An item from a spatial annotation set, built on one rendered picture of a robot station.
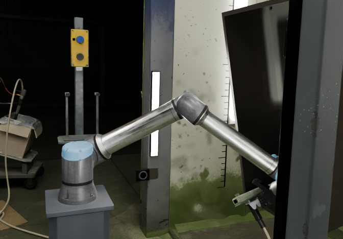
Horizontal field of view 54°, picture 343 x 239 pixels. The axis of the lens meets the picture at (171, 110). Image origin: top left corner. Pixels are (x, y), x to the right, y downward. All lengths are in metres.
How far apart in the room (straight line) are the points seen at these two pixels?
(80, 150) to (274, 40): 1.38
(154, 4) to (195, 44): 0.42
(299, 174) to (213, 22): 2.15
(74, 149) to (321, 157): 1.28
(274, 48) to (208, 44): 0.56
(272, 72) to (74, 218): 1.49
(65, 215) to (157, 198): 1.13
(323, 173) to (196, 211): 2.29
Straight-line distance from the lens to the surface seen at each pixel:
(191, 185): 2.73
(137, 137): 1.79
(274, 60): 2.32
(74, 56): 2.49
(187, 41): 2.55
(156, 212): 2.70
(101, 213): 1.71
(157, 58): 2.46
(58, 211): 1.67
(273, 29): 2.29
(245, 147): 1.65
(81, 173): 1.69
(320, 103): 0.56
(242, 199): 2.02
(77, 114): 2.57
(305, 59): 0.58
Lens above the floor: 1.30
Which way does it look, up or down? 7 degrees down
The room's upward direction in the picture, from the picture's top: 2 degrees clockwise
